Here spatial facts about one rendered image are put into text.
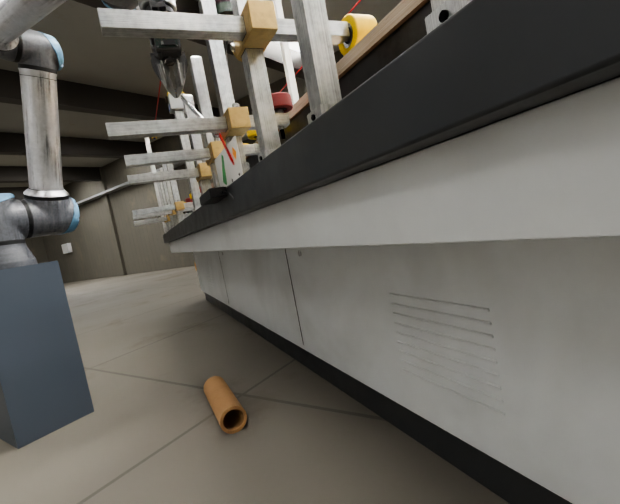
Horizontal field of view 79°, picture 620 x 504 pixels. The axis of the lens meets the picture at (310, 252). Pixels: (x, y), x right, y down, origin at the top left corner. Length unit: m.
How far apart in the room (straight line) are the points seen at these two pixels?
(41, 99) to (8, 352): 0.89
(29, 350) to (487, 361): 1.46
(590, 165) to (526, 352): 0.39
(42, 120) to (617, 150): 1.68
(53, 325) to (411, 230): 1.45
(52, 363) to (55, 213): 0.57
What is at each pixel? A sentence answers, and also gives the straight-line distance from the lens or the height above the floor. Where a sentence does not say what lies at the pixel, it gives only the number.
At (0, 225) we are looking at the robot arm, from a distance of 1.72.
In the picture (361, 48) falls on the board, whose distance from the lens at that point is 0.85.
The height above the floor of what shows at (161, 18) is 0.95.
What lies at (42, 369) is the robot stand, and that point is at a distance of 1.69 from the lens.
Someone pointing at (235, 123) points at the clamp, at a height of 0.83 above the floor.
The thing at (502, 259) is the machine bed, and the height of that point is 0.46.
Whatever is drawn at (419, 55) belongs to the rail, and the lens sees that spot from 0.37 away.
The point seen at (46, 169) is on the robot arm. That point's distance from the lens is 1.76.
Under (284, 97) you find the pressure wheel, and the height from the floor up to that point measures 0.89.
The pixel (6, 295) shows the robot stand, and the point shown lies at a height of 0.51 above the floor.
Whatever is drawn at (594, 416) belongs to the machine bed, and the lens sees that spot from 0.65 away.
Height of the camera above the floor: 0.57
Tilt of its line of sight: 5 degrees down
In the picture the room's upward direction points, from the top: 11 degrees counter-clockwise
